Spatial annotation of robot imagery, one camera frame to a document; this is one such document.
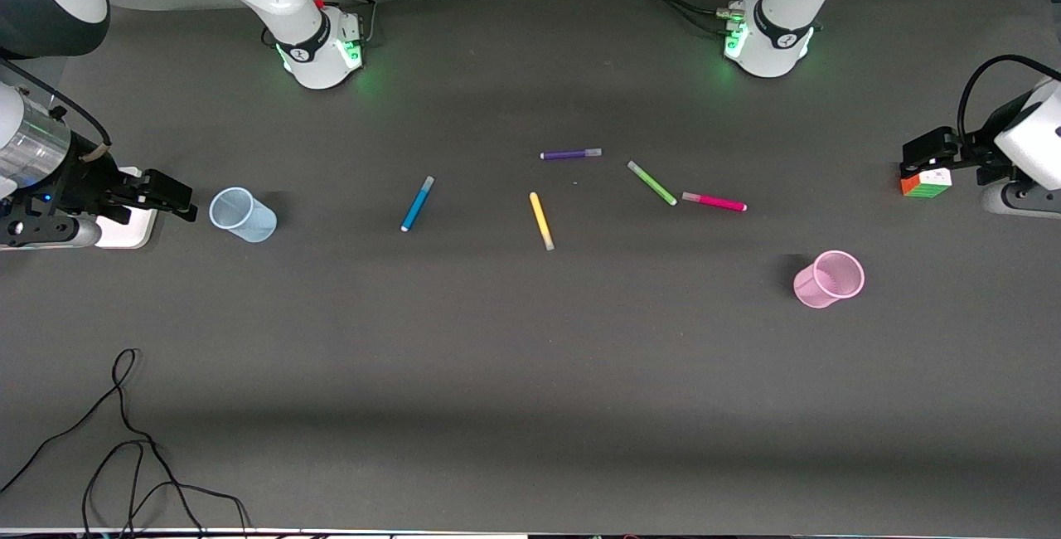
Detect translucent blue cup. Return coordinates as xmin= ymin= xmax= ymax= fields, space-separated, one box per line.
xmin=209 ymin=187 xmax=278 ymax=244

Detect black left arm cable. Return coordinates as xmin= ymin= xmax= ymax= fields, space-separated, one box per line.
xmin=957 ymin=55 xmax=1061 ymax=142

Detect blue marker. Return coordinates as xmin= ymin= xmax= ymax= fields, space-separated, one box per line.
xmin=400 ymin=176 xmax=435 ymax=233

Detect green marker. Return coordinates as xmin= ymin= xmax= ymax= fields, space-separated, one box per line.
xmin=627 ymin=160 xmax=678 ymax=206

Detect pink marker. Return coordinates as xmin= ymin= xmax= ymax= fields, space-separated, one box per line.
xmin=681 ymin=192 xmax=748 ymax=212

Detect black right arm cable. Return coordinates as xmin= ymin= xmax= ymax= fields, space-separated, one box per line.
xmin=0 ymin=56 xmax=113 ymax=163

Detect colourful puzzle cube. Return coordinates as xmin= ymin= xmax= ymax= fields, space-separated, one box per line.
xmin=901 ymin=168 xmax=953 ymax=199

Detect white desk lamp base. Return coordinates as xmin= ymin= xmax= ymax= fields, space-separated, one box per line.
xmin=94 ymin=167 xmax=159 ymax=250

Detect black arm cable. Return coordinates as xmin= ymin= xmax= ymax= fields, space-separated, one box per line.
xmin=0 ymin=56 xmax=113 ymax=163
xmin=957 ymin=55 xmax=1061 ymax=142

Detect thin black loose cable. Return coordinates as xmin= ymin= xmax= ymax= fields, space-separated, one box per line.
xmin=0 ymin=347 xmax=252 ymax=539

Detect translucent pink cup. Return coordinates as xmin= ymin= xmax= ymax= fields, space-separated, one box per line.
xmin=793 ymin=250 xmax=866 ymax=309

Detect yellow marker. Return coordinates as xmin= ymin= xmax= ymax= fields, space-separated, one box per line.
xmin=529 ymin=192 xmax=555 ymax=252

